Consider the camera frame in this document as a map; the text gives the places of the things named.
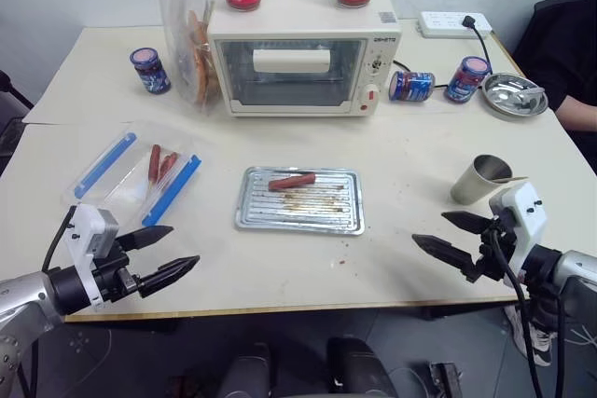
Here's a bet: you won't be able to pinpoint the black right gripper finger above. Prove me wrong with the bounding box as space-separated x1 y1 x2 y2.
440 211 496 234
410 233 482 284

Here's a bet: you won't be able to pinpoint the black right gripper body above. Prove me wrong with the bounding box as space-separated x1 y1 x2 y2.
476 213 518 285

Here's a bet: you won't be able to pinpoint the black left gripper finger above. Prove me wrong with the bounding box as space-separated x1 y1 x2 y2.
137 254 201 299
114 225 175 253

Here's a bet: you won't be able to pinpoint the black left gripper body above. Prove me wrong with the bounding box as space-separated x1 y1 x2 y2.
90 237 144 305

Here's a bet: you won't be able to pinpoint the clear bag with sausages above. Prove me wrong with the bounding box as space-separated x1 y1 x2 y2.
59 119 212 230

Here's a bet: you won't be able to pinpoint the steel cup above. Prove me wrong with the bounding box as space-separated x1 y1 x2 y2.
449 153 514 206

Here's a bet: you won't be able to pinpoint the white and black sneaker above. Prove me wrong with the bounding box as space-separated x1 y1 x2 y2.
502 303 560 367

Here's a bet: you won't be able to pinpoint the round metal bowl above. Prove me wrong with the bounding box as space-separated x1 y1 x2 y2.
480 72 549 122

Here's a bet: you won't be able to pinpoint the dark rounded shape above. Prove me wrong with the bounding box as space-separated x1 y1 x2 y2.
325 336 398 398
217 341 272 398

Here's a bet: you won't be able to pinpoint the dark metal block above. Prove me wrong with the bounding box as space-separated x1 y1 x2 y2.
425 360 468 398

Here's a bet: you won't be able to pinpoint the metal spoon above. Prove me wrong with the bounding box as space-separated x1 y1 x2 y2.
509 86 546 106

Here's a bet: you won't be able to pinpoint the blue label sauce jar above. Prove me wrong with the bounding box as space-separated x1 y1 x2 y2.
443 55 493 104
129 47 173 96
388 69 437 103

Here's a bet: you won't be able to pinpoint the silver baking tray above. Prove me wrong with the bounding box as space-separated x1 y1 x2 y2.
232 165 367 237

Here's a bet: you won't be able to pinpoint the toast bread slices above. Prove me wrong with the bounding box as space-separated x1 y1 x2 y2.
185 8 220 106

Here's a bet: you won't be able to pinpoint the black chair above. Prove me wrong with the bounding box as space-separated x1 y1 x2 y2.
0 68 36 173

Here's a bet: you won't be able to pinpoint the person in black clothes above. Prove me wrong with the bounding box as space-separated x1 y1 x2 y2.
511 0 597 134

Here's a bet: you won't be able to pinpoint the white power strip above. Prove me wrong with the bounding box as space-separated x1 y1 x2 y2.
415 10 493 40

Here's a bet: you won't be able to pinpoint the clear plastic bread bag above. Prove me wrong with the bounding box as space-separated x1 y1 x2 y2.
155 0 221 116

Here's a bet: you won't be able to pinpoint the cream toaster oven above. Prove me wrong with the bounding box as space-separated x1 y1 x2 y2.
206 0 404 119

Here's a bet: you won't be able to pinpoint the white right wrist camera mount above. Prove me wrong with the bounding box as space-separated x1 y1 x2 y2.
488 181 548 279

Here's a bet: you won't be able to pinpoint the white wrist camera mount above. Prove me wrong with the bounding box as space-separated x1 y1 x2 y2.
62 203 121 313
488 181 548 279

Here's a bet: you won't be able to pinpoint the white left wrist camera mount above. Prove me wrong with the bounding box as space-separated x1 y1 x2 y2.
62 203 121 313

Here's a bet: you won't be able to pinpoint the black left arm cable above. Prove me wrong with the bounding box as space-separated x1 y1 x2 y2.
40 205 78 274

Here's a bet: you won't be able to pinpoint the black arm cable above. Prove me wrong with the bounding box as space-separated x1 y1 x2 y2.
40 205 78 274
489 225 568 398

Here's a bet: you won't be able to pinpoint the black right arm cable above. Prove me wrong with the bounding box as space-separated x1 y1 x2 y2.
489 225 568 398

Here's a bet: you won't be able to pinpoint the black plug and cable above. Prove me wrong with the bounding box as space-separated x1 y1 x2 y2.
390 15 496 91

